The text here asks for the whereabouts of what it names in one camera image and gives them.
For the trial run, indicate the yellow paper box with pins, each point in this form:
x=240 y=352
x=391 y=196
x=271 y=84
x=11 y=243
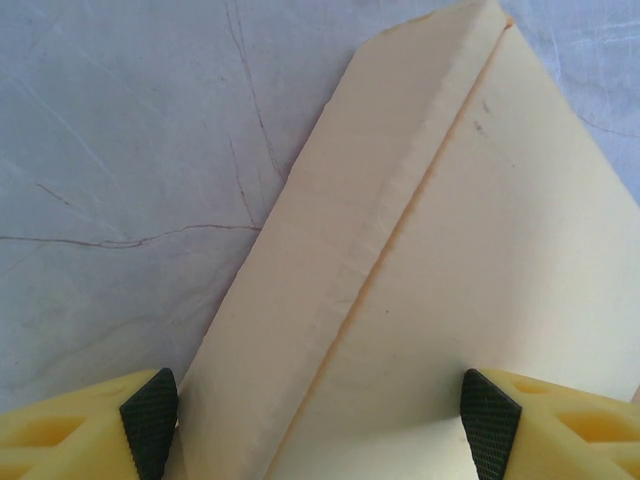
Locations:
x=400 y=250

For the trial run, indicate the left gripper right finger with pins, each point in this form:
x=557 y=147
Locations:
x=550 y=430

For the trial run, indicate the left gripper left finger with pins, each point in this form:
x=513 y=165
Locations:
x=90 y=435

